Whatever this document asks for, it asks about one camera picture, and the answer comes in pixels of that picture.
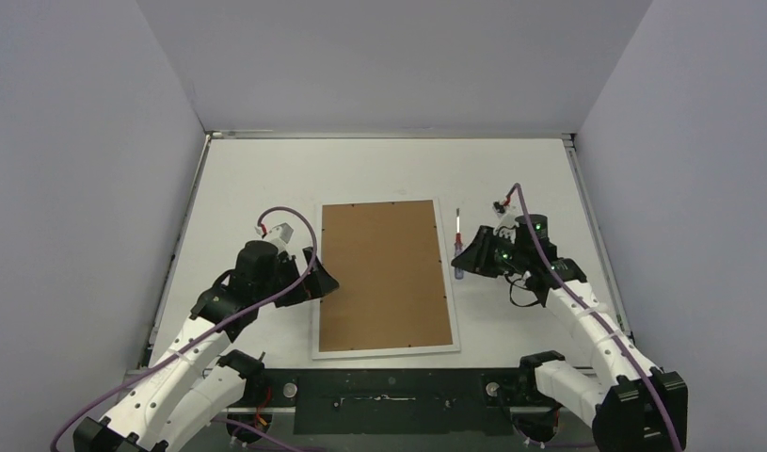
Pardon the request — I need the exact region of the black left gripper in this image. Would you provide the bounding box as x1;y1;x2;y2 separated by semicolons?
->
256;247;338;307

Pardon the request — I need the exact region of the blue red screwdriver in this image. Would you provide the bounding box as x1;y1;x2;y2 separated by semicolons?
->
453;207;465;281

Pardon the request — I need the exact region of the white picture frame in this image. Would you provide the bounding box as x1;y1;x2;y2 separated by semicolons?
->
311;197;462;362

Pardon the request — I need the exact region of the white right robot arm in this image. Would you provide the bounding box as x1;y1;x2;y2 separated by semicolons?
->
451;214;688;451

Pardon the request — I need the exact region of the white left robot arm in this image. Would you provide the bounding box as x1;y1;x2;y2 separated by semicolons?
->
72;240;340;451

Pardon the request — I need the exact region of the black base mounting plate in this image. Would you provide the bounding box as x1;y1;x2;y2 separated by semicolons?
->
233;367;558;436

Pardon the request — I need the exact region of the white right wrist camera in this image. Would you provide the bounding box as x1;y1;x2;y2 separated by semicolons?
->
492;200;521;241

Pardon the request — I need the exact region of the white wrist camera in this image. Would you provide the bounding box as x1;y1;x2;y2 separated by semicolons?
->
492;200;521;241
255;222;294;254

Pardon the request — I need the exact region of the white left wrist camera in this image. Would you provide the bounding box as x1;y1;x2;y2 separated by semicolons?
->
255;222;294;254

